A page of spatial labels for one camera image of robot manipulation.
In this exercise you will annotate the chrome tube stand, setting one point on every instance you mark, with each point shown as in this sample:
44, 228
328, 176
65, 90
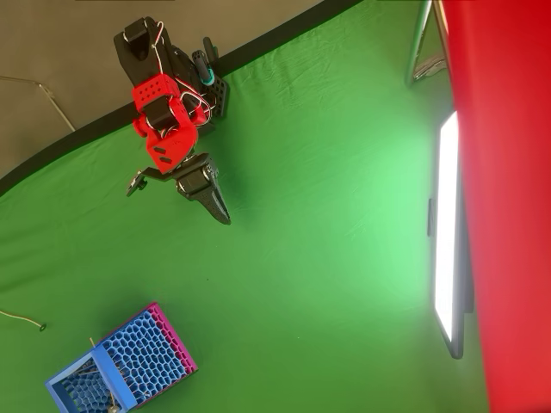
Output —
419, 34

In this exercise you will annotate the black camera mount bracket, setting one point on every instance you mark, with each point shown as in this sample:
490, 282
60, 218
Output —
138, 183

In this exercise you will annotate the black monitor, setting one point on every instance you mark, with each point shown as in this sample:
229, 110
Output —
445, 215

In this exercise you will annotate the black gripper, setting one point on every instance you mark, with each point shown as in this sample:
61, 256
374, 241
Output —
196, 178

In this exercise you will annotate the black and blue clamp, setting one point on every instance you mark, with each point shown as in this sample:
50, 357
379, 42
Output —
208, 77

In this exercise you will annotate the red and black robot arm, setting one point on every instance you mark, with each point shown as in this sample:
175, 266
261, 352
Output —
172, 142

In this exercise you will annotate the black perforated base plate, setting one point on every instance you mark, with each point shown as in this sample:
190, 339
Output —
219, 96

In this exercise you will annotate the green cloth with black border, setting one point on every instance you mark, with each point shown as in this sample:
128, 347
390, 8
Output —
301, 215

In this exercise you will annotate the large red panel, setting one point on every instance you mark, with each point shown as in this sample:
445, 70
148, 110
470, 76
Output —
516, 215

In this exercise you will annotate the blue mesh basket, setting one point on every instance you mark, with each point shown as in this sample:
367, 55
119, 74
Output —
142, 357

